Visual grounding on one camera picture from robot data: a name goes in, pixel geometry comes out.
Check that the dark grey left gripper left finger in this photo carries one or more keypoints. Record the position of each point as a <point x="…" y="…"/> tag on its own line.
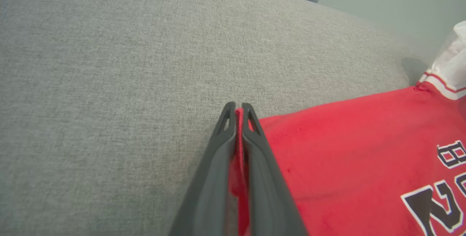
<point x="213" y="185"/>

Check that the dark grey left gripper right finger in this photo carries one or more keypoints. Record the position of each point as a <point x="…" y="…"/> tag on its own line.
<point x="265" y="185"/>

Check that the red jersey with white trim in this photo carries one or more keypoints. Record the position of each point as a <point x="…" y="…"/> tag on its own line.
<point x="364" y="156"/>

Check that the grey fabric sofa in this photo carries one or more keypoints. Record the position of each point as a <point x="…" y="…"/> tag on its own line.
<point x="109" y="101"/>

